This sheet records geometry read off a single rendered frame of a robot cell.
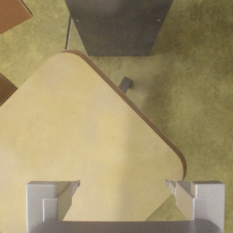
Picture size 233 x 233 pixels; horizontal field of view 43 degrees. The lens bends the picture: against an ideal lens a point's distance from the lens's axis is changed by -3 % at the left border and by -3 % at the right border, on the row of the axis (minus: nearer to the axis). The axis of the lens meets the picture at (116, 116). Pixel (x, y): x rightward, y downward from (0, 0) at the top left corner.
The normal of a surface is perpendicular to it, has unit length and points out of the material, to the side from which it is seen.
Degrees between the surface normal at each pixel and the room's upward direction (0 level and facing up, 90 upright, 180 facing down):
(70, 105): 0
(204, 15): 0
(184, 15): 0
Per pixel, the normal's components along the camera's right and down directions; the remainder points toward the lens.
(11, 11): 0.46, 0.89
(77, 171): 0.00, -0.03
